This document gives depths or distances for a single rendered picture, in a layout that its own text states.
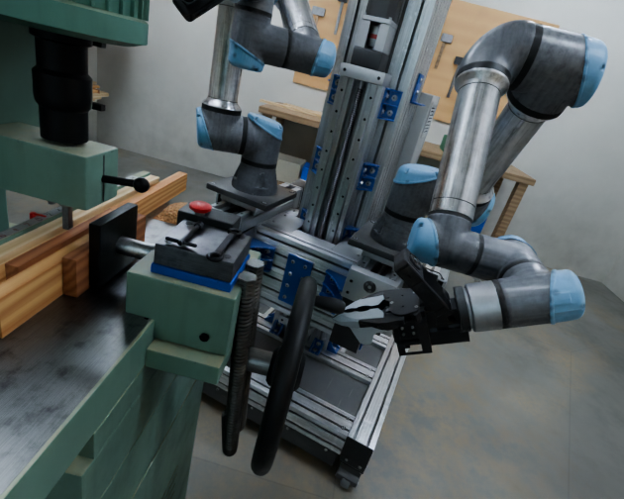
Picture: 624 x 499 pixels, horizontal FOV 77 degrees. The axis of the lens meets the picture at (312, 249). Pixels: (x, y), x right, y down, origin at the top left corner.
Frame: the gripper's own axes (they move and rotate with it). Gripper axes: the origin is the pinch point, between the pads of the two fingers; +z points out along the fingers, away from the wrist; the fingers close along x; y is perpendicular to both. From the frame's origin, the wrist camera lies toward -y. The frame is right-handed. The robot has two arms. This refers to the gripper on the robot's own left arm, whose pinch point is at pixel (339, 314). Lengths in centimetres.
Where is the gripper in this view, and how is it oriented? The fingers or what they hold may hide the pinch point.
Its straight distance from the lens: 66.6
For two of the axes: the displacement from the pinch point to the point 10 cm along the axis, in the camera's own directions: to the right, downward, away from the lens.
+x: 1.7, -4.5, 8.7
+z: -9.5, 1.8, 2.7
